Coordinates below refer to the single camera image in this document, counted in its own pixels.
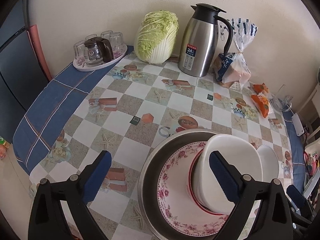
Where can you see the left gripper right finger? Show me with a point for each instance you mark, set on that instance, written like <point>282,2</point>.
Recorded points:
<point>228,177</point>

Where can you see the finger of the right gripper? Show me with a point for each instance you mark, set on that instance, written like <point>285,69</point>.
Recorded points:
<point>304,206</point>

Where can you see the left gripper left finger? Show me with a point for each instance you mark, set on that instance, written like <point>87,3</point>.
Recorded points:
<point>94,175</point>

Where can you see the white square dish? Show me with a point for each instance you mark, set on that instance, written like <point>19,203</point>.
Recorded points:
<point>237,152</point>

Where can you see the pink floral plate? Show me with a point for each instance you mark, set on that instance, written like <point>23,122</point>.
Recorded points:
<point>174,197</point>

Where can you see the stainless steel round plate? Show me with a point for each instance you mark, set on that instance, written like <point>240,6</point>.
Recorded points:
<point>147,184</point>

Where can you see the checkered plastic table cover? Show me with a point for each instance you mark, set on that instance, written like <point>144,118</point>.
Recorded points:
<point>132,109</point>

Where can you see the blue quilted tablecloth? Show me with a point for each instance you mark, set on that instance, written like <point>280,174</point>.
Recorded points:
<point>44,120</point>

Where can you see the white power adapter box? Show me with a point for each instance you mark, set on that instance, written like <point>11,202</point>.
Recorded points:
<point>297,125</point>

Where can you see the orange snack packet front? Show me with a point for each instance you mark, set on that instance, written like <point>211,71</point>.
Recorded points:
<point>261,102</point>

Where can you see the orange snack packet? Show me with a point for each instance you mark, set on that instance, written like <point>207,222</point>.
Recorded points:
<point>260,88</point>
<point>261,102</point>

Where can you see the clear glass mug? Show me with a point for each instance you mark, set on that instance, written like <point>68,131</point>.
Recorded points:
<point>282,100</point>

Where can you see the orange snack packet back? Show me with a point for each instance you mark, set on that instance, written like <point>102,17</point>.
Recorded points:
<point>260,88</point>

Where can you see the oval floral tray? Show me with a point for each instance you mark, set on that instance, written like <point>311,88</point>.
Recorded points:
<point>100,64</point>

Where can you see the sliced bread in bag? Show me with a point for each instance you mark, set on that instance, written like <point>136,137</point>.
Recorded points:
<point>231,70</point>

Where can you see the dark blue refrigerator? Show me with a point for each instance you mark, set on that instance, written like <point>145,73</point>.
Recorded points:
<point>22,78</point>

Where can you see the clear drinking glass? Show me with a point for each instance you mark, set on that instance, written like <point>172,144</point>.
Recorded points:
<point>80,52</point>
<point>106,34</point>
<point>90,37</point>
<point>116,40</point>

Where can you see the stainless steel thermos jug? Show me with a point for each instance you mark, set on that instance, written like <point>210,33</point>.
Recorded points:
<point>200,40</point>

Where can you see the napa cabbage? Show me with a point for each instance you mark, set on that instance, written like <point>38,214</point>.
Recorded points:
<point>156,37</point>

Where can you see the pink foam tube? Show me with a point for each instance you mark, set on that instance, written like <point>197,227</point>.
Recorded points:
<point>37,48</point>

